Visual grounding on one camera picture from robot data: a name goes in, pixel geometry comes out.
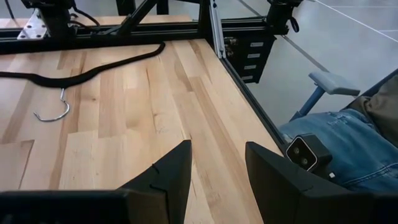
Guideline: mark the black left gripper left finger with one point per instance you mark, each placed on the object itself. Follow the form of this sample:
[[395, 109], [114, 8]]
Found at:
[[149, 199]]

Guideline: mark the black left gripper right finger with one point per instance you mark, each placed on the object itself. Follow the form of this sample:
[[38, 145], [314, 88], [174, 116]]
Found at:
[[295, 199]]

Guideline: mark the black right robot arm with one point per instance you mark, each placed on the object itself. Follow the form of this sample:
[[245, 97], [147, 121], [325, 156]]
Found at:
[[56, 15]]

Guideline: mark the person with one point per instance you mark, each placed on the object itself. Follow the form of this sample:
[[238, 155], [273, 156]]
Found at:
[[351, 146]]

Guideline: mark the grey chair armrest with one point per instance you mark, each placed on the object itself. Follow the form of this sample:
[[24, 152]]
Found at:
[[332, 82]]

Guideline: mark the silver metal hook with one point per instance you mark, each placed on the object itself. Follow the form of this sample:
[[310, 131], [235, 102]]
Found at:
[[63, 105]]

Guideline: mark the black control box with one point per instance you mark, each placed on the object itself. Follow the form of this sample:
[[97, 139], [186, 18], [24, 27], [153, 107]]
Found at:
[[252, 59]]

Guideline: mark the silver mounting plate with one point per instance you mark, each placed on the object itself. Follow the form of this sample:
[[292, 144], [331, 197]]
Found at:
[[32, 28]]

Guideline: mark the black depth camera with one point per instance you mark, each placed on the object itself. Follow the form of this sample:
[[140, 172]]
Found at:
[[306, 152]]

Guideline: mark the black aluminium frame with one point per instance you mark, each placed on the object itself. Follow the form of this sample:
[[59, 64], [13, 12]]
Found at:
[[124, 32]]

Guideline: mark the silver aluminium post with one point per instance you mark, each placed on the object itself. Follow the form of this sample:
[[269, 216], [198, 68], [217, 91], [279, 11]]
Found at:
[[217, 31]]

